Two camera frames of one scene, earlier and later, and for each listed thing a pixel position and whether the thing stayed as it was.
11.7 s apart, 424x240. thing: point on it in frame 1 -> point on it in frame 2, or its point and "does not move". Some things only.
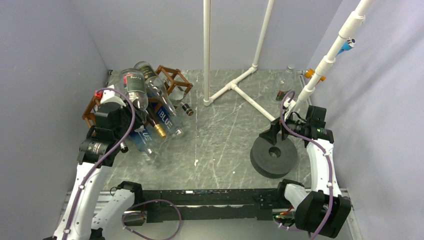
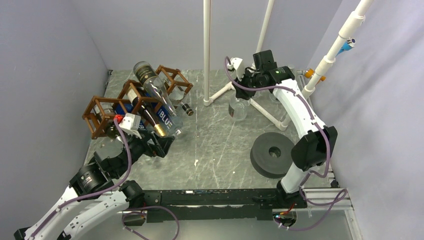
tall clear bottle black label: (153, 79) does not move
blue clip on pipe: (347, 45) does not move
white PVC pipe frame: (353, 25) does not move
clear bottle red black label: (133, 81) -> (237, 108)
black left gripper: (139, 119) -> (161, 145)
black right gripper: (271, 134) -> (241, 93)
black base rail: (171, 206) does not move
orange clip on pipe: (309, 72) does not move
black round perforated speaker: (273, 161) does not move
